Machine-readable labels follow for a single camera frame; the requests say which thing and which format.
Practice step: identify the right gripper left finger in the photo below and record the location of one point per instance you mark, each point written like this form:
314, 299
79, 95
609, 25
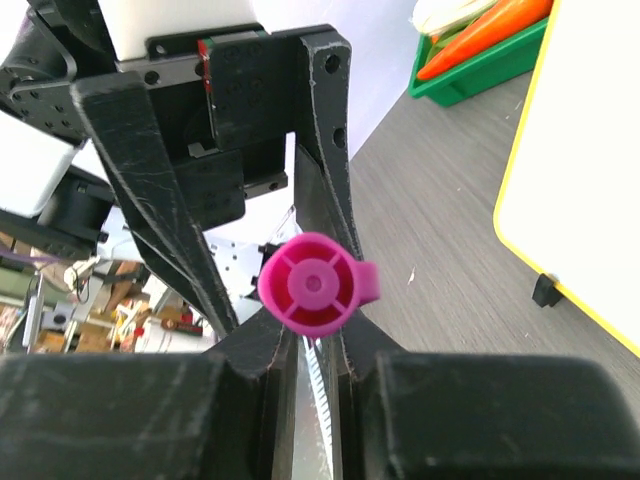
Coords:
218, 414

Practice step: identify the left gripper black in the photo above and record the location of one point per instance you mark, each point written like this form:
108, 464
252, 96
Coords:
131, 160

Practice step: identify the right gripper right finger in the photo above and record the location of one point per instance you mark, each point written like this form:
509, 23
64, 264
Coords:
405, 415

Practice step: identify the white marker with magenta cap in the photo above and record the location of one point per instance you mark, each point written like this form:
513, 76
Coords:
313, 286

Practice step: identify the whiteboard with orange frame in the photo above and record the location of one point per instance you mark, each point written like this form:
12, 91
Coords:
568, 205

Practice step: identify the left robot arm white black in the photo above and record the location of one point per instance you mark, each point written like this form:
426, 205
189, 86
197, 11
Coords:
173, 114

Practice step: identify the black whiteboard foot clip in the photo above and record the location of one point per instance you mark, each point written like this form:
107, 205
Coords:
545, 292

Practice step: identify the green plastic basket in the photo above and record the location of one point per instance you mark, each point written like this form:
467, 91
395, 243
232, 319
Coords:
504, 61

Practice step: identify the bok choy right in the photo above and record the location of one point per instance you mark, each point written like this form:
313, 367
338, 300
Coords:
434, 17

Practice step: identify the orange carrot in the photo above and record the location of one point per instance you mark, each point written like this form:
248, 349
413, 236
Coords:
503, 20

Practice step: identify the white slotted cable duct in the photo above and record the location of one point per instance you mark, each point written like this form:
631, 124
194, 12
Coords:
313, 451

